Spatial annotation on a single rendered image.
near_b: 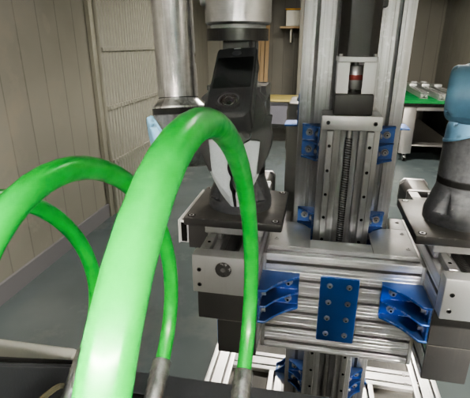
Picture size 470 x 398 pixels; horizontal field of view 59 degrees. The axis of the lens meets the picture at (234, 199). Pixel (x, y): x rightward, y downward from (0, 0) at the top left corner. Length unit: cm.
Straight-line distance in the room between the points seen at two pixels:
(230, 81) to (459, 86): 30
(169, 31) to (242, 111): 52
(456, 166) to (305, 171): 36
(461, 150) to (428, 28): 726
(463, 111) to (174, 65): 55
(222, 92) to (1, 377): 35
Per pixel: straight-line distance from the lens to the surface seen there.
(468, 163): 95
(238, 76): 45
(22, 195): 20
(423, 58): 818
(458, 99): 60
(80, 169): 24
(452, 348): 102
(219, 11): 48
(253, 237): 37
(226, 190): 52
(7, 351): 73
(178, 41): 90
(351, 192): 107
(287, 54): 801
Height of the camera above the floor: 140
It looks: 21 degrees down
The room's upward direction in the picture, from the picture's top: straight up
